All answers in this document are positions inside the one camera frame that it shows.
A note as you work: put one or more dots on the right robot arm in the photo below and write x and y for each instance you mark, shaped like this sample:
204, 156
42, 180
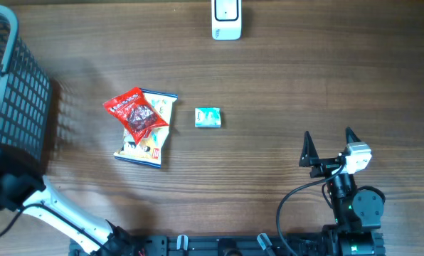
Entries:
357, 210

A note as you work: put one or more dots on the dark grey mesh basket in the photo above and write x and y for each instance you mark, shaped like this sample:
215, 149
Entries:
25, 96

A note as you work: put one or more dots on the white barcode scanner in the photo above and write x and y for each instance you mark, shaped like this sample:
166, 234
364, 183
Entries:
226, 19

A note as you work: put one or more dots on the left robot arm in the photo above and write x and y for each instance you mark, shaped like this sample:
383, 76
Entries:
25, 190

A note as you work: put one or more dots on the teal tissue pack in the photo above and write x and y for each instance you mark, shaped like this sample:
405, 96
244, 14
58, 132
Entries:
208, 117

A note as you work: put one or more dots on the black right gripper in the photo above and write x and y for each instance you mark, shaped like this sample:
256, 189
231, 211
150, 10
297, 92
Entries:
309, 157

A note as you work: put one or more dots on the red snack bag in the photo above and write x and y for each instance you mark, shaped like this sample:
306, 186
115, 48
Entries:
135, 113

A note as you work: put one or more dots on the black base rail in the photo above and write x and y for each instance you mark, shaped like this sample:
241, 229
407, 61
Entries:
233, 245

